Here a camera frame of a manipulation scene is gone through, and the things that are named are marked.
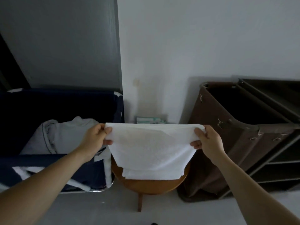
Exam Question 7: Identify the grey door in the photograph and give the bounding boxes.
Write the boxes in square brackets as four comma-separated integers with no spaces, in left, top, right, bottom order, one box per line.
[0,0,118,91]

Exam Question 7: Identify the person's left hand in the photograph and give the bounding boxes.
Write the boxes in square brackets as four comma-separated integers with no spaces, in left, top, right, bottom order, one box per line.
[76,123,113,162]

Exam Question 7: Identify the white pillowcase black piping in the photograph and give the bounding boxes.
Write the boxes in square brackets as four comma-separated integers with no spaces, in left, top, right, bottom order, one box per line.
[20,116,105,155]

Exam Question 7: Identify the brown housekeeping cart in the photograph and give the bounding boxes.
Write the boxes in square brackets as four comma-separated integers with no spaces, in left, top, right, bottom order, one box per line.
[177,78,300,204]

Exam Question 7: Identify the teal white boxes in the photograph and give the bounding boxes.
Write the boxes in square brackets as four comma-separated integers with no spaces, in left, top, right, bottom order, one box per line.
[135,115,169,124]

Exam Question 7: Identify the person's right hand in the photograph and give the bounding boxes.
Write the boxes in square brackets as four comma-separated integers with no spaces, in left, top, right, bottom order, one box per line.
[190,125,227,166]

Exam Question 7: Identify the grey door frame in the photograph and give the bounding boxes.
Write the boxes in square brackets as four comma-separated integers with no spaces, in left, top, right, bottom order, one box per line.
[113,0,123,93]

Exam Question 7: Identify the person's left forearm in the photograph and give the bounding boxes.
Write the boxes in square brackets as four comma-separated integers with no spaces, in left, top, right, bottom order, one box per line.
[0,147,91,225]

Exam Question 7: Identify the white towel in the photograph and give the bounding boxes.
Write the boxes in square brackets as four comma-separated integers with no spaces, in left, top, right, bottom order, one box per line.
[121,167,186,181]
[104,122,207,172]

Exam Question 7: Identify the navy laundry hamper white frame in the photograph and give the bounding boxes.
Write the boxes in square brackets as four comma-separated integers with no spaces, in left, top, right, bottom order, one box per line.
[0,87,125,194]

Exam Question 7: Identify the round wooden side table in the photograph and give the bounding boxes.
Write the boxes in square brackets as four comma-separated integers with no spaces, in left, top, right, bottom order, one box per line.
[111,152,191,213]

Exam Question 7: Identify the person's right forearm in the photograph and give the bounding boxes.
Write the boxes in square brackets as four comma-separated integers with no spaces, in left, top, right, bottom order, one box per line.
[213,152,300,225]

